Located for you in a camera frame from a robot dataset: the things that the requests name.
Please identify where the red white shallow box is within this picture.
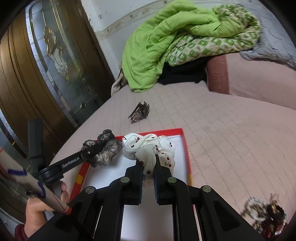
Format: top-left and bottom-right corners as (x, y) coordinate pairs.
(43, 127), (193, 241)

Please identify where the grey furry scrunchie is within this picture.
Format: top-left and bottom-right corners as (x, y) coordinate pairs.
(81, 129), (123, 168)

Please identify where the white cherry print scrunchie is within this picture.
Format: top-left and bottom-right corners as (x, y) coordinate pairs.
(122, 133), (175, 178)

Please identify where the person left hand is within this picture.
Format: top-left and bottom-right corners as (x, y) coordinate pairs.
(23, 181), (70, 238)

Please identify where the white marked tube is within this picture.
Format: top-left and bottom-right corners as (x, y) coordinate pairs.
(1, 148), (71, 215)

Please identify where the wooden glass door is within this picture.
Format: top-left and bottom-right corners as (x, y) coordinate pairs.
(1, 1), (114, 168)

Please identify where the brown hair claw clip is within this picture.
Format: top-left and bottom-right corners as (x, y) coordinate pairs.
(128, 101), (149, 124)

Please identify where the pink bolster cushion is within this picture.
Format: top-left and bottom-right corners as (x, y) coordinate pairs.
(207, 53), (295, 109)

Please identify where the green quilted comforter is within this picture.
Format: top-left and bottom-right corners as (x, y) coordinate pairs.
(121, 1), (261, 92)

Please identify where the grey quilted pillow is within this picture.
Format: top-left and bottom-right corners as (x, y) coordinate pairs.
(239, 1), (295, 70)

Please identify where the white pearl bracelet green bead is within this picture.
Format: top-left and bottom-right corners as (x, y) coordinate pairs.
(241, 193), (287, 239)

